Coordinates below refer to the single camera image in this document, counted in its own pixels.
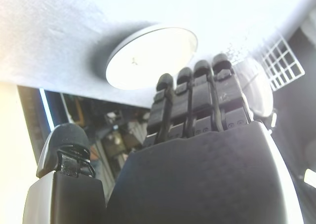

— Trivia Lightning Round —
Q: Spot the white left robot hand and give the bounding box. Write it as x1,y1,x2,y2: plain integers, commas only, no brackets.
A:
23,53,304,224

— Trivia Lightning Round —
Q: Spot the silver wire plate rack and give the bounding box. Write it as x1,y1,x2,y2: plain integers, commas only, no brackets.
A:
227,33,306,92

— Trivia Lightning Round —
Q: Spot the white robot column blue strip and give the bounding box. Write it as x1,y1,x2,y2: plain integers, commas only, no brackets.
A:
0,83,65,175

